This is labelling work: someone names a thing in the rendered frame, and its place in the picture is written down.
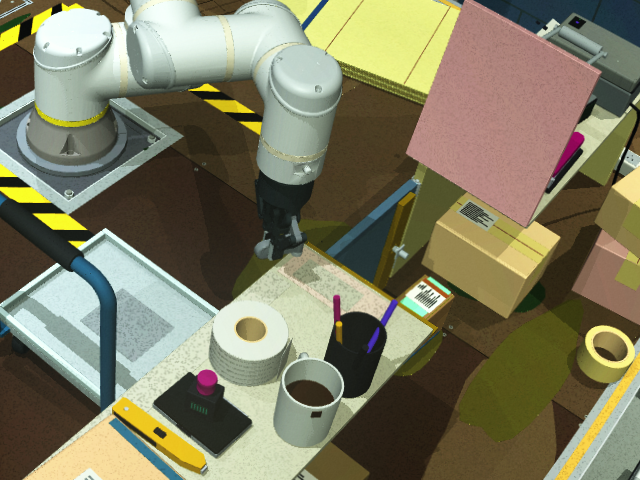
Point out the magenta and black stapler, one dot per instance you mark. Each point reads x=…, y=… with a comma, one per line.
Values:
x=567, y=157

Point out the tan cardboard box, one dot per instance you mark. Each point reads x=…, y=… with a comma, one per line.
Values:
x=622, y=205

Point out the grey square base plate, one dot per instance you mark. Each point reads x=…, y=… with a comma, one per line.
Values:
x=135, y=145

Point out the purple pen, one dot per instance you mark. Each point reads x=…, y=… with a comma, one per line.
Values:
x=380, y=325

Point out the brown box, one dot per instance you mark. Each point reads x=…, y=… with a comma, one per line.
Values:
x=336, y=465

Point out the small brown box barcode label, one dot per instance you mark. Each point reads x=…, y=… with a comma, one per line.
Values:
x=429, y=297

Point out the tan parcel box with label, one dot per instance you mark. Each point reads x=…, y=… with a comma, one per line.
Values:
x=485, y=260

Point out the pink counter flap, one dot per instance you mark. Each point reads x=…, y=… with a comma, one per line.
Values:
x=500, y=115

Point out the peach paper pad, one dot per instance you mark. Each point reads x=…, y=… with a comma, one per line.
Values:
x=75, y=452

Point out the grey mug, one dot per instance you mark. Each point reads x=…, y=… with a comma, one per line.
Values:
x=300, y=420

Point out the yellow tape roll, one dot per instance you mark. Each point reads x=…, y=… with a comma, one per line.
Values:
x=592, y=357

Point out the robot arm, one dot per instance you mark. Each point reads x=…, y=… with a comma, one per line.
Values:
x=165, y=55

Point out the blue gate with yellow edge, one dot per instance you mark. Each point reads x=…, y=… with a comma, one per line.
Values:
x=370, y=235

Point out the white paper roll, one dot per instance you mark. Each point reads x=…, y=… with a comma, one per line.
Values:
x=235, y=350

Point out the yellow utility knife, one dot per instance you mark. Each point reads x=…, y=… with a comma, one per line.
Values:
x=160, y=434

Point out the black pen cup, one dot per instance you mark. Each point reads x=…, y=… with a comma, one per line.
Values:
x=352, y=370

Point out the orange pen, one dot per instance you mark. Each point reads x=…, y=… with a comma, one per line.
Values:
x=339, y=331

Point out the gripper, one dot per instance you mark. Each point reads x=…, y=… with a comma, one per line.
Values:
x=282, y=197

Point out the olive shelf unit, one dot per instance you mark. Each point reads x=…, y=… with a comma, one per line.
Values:
x=430, y=215

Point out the grey label printer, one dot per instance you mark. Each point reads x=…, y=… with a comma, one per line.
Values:
x=600, y=65

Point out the yellow cardboard sheet stack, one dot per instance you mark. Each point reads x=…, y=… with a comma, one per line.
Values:
x=385, y=40

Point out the blue trolley with grey tray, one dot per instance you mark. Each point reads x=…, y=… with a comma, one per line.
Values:
x=150, y=300

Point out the magenta pen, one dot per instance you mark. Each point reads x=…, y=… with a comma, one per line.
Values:
x=337, y=306

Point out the beige speckled counter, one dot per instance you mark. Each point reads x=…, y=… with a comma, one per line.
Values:
x=310, y=285

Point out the grey rack with yellow stripe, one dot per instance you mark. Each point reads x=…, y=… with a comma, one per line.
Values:
x=600, y=425

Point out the white gate latch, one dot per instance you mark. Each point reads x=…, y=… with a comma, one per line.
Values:
x=400, y=251

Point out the pink cardboard box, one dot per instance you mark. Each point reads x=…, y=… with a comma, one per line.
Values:
x=607, y=270

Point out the white wall socket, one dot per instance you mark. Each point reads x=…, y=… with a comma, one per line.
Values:
x=632, y=160

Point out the black pad with magenta knob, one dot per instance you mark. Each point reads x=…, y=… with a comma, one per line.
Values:
x=200, y=415

